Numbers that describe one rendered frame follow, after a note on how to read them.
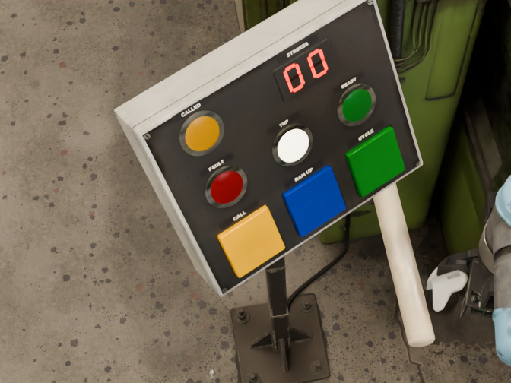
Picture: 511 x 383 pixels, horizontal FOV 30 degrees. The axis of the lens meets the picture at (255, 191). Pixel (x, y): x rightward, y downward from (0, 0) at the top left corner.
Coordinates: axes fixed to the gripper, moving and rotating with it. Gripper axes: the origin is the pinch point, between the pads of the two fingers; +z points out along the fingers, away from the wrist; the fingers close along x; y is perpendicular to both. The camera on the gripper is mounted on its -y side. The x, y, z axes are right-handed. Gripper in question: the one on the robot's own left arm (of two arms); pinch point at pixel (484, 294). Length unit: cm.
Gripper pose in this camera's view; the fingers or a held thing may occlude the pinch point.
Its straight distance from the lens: 130.7
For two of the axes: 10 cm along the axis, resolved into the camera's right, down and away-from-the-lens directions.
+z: 0.5, 4.4, 9.0
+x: 9.7, 1.9, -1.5
